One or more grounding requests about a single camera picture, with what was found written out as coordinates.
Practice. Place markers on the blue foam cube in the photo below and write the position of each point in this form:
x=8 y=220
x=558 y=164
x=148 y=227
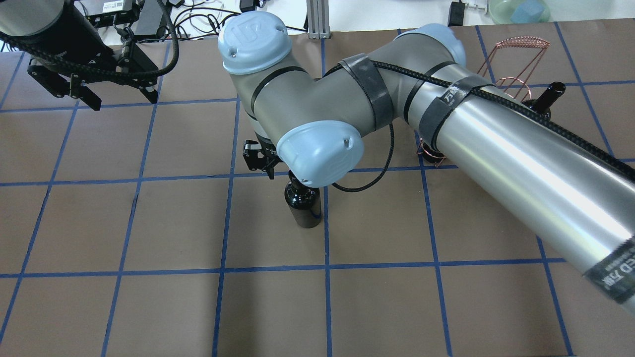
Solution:
x=528 y=11

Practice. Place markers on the dark wine bottle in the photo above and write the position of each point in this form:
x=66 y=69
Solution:
x=304 y=203

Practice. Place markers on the aluminium frame post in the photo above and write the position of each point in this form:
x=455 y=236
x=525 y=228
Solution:
x=318 y=19

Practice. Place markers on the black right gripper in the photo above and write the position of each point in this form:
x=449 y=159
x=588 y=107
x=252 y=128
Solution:
x=254 y=153

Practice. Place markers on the black power brick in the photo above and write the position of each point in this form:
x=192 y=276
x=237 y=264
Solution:
x=153 y=20

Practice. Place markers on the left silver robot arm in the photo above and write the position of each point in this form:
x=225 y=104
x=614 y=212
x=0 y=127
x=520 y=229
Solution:
x=68 y=54

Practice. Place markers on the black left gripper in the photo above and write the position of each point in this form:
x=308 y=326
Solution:
x=85 y=43

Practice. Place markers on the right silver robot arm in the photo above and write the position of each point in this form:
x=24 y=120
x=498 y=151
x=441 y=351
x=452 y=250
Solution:
x=577 y=197

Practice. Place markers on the copper wire wine basket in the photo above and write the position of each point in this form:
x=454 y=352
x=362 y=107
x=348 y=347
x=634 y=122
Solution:
x=511 y=63

